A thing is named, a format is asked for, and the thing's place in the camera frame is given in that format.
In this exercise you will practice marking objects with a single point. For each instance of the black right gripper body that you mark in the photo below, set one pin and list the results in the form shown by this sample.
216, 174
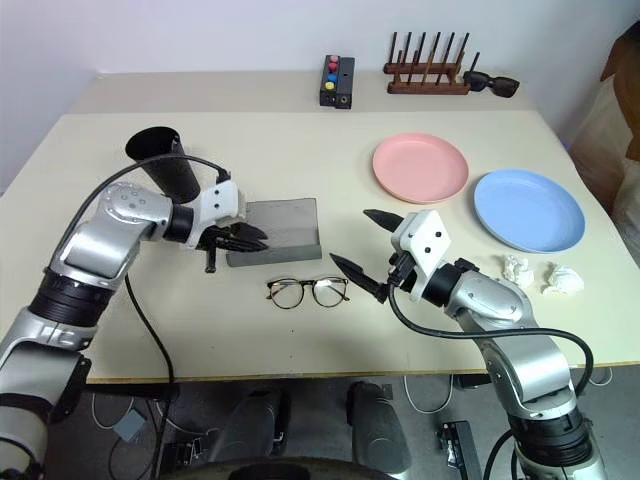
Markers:
401, 272

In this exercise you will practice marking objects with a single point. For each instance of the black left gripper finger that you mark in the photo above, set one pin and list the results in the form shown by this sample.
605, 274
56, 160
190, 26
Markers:
245, 244
252, 231

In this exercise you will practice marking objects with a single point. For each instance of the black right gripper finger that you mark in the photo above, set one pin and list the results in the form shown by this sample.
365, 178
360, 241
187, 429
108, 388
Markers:
384, 220
357, 277

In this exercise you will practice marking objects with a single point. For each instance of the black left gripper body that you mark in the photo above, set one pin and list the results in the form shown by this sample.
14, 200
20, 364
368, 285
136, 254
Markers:
217, 234

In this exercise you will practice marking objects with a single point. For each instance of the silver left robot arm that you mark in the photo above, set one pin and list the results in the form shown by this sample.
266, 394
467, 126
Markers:
110, 235

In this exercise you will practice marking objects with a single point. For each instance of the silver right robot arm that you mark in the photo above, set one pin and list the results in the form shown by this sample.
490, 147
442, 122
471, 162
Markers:
520, 345

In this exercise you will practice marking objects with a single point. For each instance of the grey felt glasses case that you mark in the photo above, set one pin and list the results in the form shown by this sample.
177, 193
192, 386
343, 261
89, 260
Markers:
290, 230

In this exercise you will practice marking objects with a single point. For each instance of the pink plastic plate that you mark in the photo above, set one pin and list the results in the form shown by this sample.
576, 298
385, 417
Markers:
420, 167

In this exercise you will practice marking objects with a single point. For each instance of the black cylindrical pen holder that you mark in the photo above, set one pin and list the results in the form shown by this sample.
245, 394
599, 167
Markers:
177, 182

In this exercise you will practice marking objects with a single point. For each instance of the tortoiseshell round eyeglasses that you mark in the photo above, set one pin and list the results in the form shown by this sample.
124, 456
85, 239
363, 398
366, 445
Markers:
287, 295

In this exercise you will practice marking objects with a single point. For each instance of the crumpled white tissue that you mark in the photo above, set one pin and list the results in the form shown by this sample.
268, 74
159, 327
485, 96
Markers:
562, 279
517, 270

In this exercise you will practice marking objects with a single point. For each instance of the black box with coloured buttons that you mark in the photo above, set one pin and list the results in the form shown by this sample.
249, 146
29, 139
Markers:
330, 95

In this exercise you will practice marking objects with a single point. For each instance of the brown wooden peg rack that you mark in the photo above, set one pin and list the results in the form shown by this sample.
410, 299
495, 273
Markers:
425, 86

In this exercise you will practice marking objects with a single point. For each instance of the blue plastic plate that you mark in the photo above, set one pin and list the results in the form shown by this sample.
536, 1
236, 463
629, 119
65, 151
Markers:
527, 210

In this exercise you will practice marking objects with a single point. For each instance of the dark rounded shape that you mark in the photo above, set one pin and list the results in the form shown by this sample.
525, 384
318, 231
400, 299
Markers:
377, 430
250, 425

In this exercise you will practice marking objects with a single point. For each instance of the black sunglasses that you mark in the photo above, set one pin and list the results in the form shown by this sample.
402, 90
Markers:
500, 85

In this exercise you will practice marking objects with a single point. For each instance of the black floor device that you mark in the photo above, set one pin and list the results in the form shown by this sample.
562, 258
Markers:
457, 447

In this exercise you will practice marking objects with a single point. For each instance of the small grey box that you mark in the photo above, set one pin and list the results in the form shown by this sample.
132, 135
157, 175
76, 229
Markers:
131, 426

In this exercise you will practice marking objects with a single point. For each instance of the brown upholstered chair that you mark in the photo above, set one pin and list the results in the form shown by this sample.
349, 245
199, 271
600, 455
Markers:
625, 90

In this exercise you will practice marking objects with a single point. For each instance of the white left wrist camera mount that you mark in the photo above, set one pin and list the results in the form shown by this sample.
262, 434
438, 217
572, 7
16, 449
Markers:
220, 200

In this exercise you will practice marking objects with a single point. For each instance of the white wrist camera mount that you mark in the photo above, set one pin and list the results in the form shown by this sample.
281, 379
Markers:
425, 240
220, 200

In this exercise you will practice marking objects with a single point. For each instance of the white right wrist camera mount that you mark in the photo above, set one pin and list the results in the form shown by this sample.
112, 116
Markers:
425, 240

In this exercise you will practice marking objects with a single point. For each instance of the black table frame bar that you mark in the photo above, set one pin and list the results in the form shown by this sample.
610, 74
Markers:
130, 390

